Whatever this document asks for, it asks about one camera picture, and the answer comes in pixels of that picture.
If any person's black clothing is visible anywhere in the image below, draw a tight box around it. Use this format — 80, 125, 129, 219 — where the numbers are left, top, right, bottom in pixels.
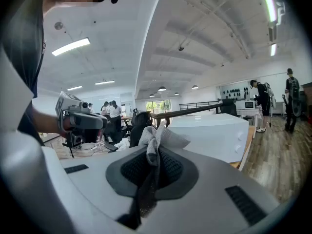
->
0, 0, 45, 146

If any glass window door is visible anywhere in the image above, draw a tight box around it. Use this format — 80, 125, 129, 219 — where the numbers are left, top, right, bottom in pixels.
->
145, 100, 171, 114

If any black metal balcony railing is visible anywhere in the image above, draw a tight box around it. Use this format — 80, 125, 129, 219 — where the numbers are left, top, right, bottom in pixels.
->
179, 100, 220, 111

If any dark wooden handrail railing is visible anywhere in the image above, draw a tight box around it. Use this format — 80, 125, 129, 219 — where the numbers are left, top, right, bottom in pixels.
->
150, 103, 224, 129

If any black padded office chair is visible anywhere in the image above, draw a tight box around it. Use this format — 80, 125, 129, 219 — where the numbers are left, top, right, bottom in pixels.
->
219, 98, 238, 117

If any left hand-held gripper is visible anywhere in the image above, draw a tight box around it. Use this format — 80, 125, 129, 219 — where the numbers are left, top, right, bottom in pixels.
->
55, 91, 108, 149

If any grey cloth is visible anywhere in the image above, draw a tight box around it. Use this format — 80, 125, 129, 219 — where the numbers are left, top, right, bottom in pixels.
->
133, 120, 191, 220

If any white covered table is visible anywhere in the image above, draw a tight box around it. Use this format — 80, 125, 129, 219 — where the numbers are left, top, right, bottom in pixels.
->
236, 107, 263, 126

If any black mesh office chair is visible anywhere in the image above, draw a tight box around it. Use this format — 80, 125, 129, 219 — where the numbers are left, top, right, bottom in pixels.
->
129, 111, 153, 148

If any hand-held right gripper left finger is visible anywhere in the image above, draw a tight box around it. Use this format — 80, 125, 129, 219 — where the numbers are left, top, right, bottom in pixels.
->
105, 146, 156, 201

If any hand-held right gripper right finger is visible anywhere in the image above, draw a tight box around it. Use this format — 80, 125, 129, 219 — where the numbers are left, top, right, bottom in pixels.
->
156, 146, 199, 201

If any person's left forearm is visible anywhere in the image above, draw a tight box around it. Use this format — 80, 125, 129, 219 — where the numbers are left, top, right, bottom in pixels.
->
31, 106, 64, 134

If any wall panel with black items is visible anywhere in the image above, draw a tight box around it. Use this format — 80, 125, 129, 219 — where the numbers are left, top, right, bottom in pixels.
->
219, 81, 252, 101

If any white board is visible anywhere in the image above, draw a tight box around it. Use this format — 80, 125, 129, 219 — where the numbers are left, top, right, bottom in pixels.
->
168, 113, 250, 163

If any white crumpled cloth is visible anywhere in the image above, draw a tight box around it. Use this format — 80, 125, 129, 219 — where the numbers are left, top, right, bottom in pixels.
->
114, 137, 131, 152

